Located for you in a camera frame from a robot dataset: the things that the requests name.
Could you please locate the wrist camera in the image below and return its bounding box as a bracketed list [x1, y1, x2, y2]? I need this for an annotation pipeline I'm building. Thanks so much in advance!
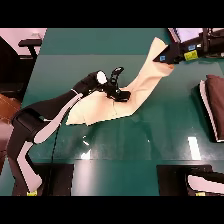
[107, 66, 125, 93]
[199, 27, 215, 54]

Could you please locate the cream shirt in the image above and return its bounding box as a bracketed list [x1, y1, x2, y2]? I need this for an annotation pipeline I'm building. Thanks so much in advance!
[65, 36, 175, 127]

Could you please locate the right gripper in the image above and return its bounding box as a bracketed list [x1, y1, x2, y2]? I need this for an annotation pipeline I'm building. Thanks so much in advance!
[152, 42, 184, 65]

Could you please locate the dark brown garment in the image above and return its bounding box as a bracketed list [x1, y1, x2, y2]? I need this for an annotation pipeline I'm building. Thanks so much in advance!
[191, 74, 224, 144]

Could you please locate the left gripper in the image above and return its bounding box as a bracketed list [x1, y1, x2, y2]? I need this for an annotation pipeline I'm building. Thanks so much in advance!
[106, 86, 132, 103]

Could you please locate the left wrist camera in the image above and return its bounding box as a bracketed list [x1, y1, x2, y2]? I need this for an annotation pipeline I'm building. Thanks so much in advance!
[107, 66, 125, 93]

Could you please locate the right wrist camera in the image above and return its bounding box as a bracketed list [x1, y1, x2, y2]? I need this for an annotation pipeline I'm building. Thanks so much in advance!
[199, 27, 215, 54]

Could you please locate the black cable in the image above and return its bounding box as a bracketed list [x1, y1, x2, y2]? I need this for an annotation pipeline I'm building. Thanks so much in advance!
[49, 125, 60, 165]

